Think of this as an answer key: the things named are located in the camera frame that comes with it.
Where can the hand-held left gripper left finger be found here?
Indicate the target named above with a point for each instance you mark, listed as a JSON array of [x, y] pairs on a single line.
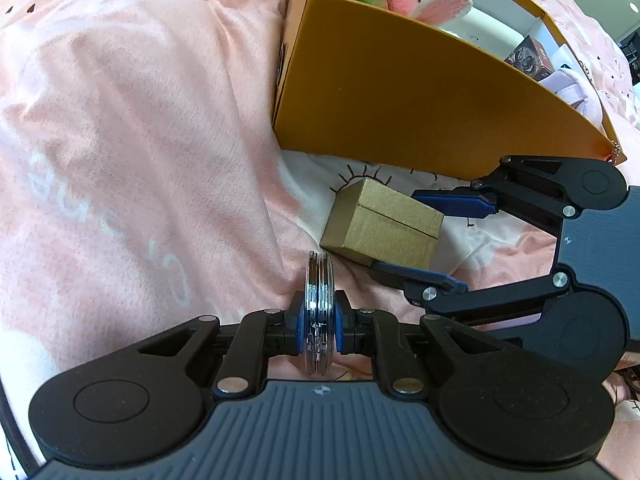
[[300, 325]]

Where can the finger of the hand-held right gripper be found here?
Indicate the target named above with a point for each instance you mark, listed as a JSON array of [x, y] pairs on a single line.
[[450, 202], [435, 280]]

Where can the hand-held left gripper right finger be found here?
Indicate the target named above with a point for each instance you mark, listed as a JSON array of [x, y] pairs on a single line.
[[339, 325]]

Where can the round silver metal disc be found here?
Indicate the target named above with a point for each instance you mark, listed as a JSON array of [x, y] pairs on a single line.
[[318, 285]]

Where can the small gold box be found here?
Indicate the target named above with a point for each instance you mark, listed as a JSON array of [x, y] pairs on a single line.
[[385, 230]]

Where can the orange cardboard box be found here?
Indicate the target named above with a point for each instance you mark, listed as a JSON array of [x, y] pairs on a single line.
[[400, 95]]

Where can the illustrated card box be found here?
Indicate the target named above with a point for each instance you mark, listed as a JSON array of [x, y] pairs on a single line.
[[532, 57]]

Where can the long white box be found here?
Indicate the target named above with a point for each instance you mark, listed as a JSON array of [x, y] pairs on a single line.
[[505, 40]]

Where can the light pink plush pouch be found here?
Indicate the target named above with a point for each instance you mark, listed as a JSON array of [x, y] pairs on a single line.
[[575, 95]]

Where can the pink printed blanket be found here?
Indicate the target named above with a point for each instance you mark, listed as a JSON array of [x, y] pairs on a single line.
[[125, 135]]

